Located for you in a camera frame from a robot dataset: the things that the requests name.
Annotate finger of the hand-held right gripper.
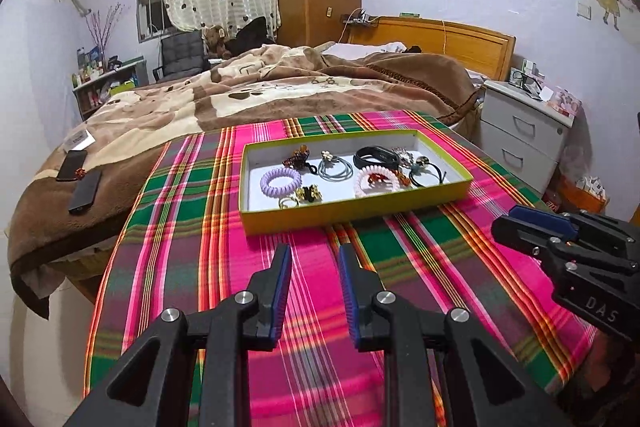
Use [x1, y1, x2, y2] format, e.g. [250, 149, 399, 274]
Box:
[491, 217, 633, 271]
[509, 204, 640, 241]

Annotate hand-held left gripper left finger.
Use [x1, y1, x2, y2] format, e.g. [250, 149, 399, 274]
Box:
[62, 243, 293, 427]

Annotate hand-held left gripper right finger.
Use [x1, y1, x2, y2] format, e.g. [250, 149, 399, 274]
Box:
[337, 244, 571, 427]

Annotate gold and black hair clip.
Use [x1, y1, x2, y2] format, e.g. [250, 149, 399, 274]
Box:
[295, 184, 323, 204]

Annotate yellow-green tray with white inside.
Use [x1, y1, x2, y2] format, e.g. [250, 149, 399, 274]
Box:
[239, 129, 475, 236]

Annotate lilac spiral hair tie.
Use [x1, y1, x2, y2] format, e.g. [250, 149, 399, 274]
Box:
[260, 167, 302, 196]

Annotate pink spiral hair tie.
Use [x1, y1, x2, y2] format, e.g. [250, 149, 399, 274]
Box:
[356, 164, 401, 198]

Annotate black hair tie with ornament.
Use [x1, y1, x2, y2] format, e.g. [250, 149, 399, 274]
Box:
[409, 155, 448, 188]

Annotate red patterned bag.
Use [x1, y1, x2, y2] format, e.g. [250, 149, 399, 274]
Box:
[544, 173, 611, 212]

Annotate pink green plaid cloth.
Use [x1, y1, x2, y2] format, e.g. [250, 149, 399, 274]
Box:
[82, 111, 598, 427]

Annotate white nightstand with drawers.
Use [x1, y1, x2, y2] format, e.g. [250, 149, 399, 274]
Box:
[479, 79, 576, 195]

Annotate pink printed box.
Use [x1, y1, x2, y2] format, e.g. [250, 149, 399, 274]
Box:
[545, 87, 583, 115]

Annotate black glasses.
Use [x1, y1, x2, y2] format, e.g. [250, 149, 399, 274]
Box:
[510, 69, 543, 98]

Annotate black wrist band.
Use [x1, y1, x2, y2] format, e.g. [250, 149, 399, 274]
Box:
[353, 146, 403, 171]

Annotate wooden bed headboard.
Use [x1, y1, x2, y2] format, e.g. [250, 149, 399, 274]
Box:
[345, 16, 516, 82]

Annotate brown and cream fleece blanket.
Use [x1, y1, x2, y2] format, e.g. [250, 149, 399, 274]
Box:
[7, 44, 483, 320]

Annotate long black phone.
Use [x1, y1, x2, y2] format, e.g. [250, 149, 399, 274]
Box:
[67, 170, 103, 214]

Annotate black phone with orange charm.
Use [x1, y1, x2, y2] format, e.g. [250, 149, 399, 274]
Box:
[56, 149, 88, 182]

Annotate white pillow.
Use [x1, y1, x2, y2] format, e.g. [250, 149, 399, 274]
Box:
[325, 41, 406, 58]

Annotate white card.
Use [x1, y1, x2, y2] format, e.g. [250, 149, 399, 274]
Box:
[64, 130, 96, 152]

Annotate black chair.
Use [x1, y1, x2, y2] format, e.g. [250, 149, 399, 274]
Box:
[152, 31, 211, 82]

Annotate black clothing pile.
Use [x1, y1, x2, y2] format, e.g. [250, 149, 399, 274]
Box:
[230, 17, 276, 52]

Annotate brown teddy bear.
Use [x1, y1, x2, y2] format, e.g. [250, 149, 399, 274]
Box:
[202, 25, 233, 60]

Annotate white shelf desk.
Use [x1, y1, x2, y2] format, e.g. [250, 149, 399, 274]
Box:
[72, 57, 148, 120]

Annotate group of bottles on desk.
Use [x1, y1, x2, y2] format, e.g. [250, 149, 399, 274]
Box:
[72, 47, 121, 88]

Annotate window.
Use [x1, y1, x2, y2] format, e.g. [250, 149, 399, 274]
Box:
[136, 0, 173, 42]

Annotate purple flower branches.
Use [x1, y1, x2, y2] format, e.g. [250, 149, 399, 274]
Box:
[85, 4, 126, 58]

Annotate grey hair ties with flower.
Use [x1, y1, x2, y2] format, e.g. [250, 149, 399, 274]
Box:
[317, 150, 355, 182]

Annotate wall shelf with power strip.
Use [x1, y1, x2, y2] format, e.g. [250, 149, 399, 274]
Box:
[342, 9, 378, 28]

